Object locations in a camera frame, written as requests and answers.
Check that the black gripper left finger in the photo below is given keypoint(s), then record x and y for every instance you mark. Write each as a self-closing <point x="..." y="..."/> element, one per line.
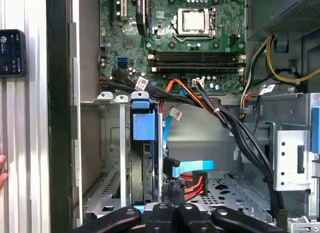
<point x="160" y="218"/>

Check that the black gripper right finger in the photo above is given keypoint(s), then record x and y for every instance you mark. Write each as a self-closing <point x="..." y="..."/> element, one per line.
<point x="190" y="218"/>

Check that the hard disk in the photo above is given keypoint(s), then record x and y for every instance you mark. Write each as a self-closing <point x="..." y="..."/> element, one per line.
<point x="143" y="125"/>

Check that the metal disk bay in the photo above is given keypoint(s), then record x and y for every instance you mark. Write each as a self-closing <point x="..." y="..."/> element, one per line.
<point x="122" y="143"/>

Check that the person's hand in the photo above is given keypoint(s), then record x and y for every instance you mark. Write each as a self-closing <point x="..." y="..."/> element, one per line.
<point x="3" y="160"/>

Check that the metal drive cage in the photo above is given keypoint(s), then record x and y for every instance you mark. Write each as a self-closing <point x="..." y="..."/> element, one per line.
<point x="290" y="148"/>

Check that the black PC case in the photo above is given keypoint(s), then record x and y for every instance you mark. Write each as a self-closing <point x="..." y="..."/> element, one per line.
<point x="58" y="118"/>

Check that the green motherboard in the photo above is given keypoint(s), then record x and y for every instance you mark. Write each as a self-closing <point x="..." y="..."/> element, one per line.
<point x="225" y="28"/>

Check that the silver CPU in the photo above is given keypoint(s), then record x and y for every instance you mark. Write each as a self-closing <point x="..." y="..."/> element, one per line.
<point x="196" y="20"/>

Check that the black graphics card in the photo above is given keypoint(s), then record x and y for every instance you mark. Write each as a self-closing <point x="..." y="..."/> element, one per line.
<point x="141" y="15"/>

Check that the black phone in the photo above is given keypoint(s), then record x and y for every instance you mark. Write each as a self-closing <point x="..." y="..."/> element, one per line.
<point x="12" y="53"/>

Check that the blue plastic drive bracket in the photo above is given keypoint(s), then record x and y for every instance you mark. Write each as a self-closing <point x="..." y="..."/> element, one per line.
<point x="315" y="130"/>

